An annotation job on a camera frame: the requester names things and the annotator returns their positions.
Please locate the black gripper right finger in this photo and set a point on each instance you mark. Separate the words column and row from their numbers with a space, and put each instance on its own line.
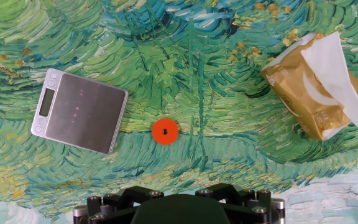
column 247, row 205

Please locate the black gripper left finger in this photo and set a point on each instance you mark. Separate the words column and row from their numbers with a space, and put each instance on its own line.
column 110, row 205

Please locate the white paper napkin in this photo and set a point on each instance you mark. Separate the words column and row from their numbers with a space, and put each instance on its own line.
column 331, row 68

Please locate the orange disc with hole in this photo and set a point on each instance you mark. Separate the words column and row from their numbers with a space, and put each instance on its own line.
column 158, row 137

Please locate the silver digital kitchen scale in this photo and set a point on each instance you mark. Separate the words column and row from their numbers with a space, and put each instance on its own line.
column 82, row 112

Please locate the green painted landscape tablecloth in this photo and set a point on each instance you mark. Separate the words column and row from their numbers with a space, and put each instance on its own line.
column 197, row 93

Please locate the gold tissue pack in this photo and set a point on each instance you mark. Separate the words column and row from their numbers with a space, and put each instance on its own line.
column 294, row 84

